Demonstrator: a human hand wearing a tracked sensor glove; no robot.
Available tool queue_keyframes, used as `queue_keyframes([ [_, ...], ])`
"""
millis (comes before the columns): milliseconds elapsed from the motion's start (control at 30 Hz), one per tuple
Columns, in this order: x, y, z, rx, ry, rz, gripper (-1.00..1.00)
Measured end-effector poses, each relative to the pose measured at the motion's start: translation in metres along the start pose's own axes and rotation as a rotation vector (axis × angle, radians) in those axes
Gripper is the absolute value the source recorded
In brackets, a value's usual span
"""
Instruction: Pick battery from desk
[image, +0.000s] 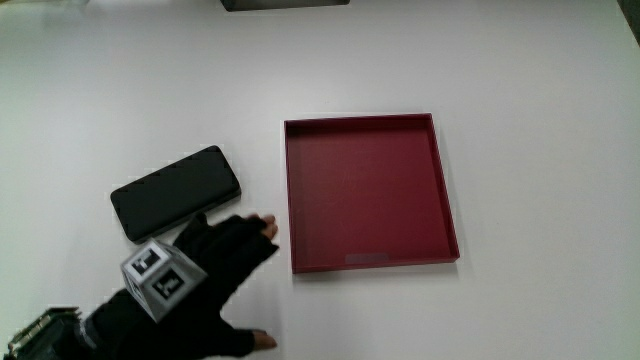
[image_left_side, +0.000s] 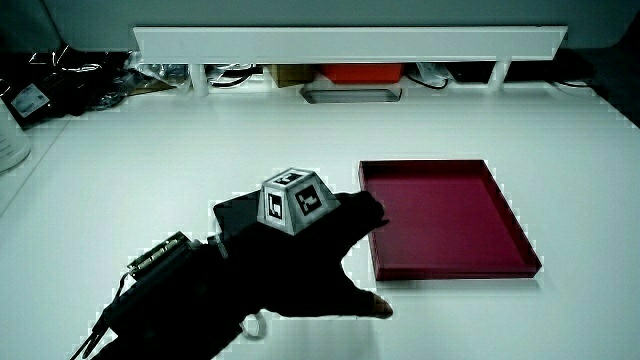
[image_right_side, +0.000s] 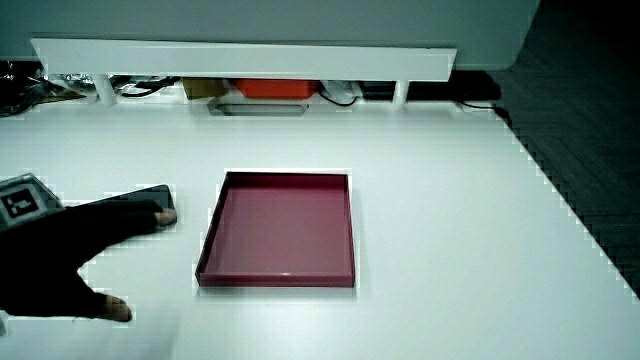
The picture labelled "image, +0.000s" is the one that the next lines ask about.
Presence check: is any green circuit board module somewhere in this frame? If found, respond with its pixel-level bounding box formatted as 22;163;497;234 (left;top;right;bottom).
5;306;82;354

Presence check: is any white desk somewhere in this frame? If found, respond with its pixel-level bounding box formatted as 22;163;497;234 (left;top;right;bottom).
0;0;640;360

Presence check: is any red square tray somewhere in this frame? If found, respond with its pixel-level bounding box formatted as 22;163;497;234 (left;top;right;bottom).
283;112;461;275

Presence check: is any person's left hand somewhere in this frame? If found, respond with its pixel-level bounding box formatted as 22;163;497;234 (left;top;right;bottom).
92;212;280;360

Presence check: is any black smartphone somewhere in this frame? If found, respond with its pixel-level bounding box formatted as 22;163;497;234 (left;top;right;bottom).
109;144;243;245

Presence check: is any black object at desk edge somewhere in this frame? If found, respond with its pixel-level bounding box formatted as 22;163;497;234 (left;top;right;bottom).
219;0;351;13

